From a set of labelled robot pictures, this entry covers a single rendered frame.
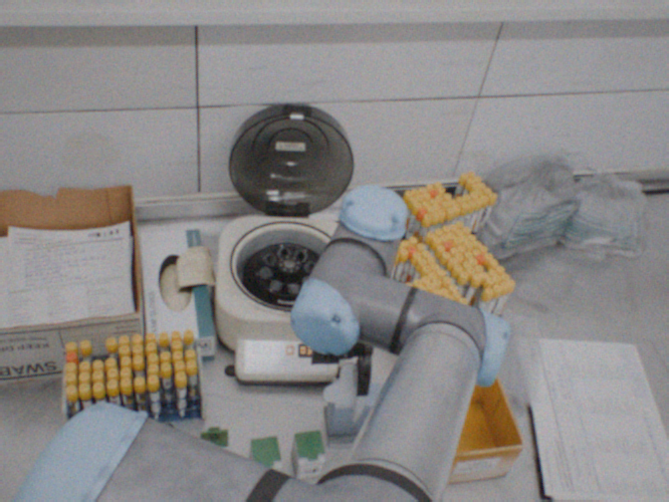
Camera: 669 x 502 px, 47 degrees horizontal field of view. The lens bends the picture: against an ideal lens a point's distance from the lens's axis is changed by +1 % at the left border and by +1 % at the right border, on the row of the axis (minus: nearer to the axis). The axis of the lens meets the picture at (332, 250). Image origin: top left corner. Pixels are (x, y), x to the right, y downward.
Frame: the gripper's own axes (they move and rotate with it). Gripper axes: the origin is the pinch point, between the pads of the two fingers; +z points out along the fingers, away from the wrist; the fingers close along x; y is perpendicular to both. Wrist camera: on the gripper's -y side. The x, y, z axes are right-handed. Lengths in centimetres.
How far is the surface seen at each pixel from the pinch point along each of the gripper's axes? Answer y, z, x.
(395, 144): -16, 0, -51
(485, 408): -24.4, 12.9, -0.8
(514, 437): -25.0, 7.0, 7.6
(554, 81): -45, -14, -54
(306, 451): 6.5, 8.4, 7.2
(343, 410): 0.5, 6.4, 2.1
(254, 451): 14.0, 8.4, 6.7
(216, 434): 19.4, 4.3, 5.9
